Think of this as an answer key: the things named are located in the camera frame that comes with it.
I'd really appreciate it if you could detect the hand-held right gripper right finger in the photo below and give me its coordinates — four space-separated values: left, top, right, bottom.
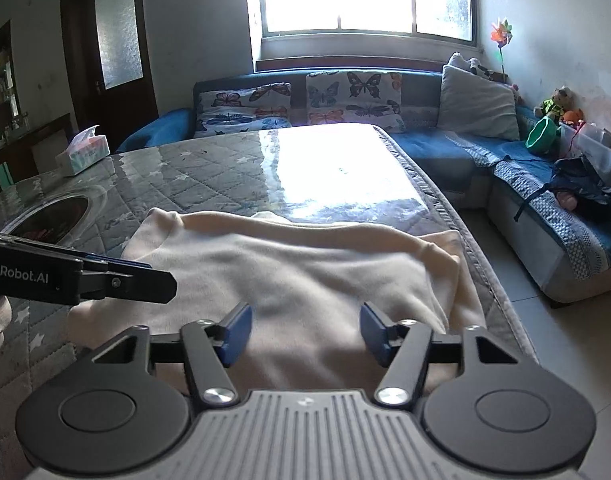
359 301 522 407

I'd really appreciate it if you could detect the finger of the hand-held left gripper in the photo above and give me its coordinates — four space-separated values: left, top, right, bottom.
78 262 178 306
82 255 155 270

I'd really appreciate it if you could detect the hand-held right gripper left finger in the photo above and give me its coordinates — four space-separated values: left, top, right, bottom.
92 302 254 407

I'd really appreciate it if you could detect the cream knit garment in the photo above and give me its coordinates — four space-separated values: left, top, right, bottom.
68 207 486 396

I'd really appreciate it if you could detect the round black induction cooktop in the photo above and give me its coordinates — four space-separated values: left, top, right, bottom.
0 184 109 248

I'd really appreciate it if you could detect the white tissue box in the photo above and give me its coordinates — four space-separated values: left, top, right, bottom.
54 125 111 177

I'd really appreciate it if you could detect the dark wooden sideboard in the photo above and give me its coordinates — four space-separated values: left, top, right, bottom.
0 112 74 206

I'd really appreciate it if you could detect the pale chair back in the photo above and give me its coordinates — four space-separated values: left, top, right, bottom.
30 127 69 173

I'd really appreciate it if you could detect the dark wooden glass door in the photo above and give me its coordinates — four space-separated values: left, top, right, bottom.
60 0 159 136

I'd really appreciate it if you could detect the glass display cabinet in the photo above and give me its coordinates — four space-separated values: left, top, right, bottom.
0 20 29 133

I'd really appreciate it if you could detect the blue corner sofa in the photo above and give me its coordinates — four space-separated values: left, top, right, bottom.
116 69 611 306

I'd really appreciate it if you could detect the butterfly print pillow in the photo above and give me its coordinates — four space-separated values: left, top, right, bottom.
305 70 406 133
193 82 294 139

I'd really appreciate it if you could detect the blue patterned sofa cover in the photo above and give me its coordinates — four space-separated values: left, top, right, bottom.
445 130 611 281

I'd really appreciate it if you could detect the grey square pillow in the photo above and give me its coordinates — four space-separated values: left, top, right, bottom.
437 65 521 142

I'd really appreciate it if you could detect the green plastic bowl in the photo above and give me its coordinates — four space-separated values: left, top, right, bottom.
526 116 561 156

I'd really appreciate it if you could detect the dark blue clothing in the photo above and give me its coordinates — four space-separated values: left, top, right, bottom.
514 156 611 221

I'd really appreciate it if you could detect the white pillow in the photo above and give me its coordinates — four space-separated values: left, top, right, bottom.
448 52 479 72

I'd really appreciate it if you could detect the black white plush toy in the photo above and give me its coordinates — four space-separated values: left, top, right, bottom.
468 57 509 83

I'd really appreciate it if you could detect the clear plastic storage box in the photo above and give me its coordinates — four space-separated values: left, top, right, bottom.
558 121 611 181

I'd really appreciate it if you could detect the brown plush bear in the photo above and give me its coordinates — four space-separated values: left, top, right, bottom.
534 85 575 120

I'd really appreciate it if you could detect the colourful pinwheel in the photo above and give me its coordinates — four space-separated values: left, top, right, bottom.
489 19 513 76

